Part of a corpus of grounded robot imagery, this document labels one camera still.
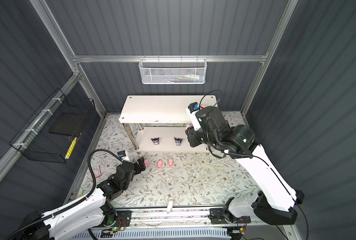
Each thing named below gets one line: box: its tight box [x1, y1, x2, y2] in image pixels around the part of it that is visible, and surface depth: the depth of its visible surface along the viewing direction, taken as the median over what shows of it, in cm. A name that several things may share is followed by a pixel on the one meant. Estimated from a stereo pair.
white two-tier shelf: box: [118, 95, 218, 152], surface depth 84 cm
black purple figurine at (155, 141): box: [150, 137, 160, 146], surface depth 93 cm
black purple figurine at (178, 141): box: [174, 137, 183, 146], surface depth 93 cm
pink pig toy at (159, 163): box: [157, 159, 163, 169], surface depth 93 cm
